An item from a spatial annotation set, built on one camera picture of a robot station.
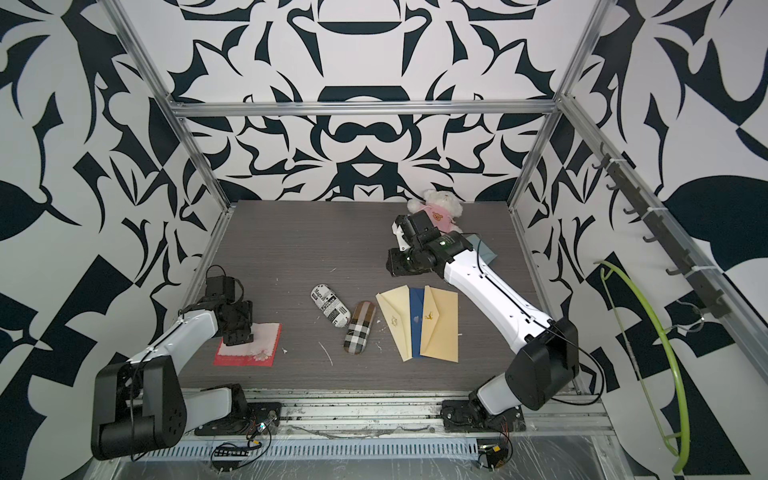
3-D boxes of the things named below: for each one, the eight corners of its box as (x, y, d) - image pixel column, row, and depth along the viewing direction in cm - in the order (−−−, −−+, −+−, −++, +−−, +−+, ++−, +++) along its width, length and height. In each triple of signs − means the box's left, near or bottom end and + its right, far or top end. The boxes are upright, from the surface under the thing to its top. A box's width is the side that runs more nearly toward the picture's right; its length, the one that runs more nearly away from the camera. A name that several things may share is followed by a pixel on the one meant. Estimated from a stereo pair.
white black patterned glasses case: (338, 332, 89) (336, 329, 87) (307, 296, 97) (306, 291, 94) (355, 318, 92) (355, 314, 90) (325, 283, 100) (323, 279, 97)
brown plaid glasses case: (341, 351, 86) (340, 347, 83) (357, 303, 95) (357, 298, 93) (363, 357, 85) (362, 353, 83) (377, 307, 94) (377, 303, 92)
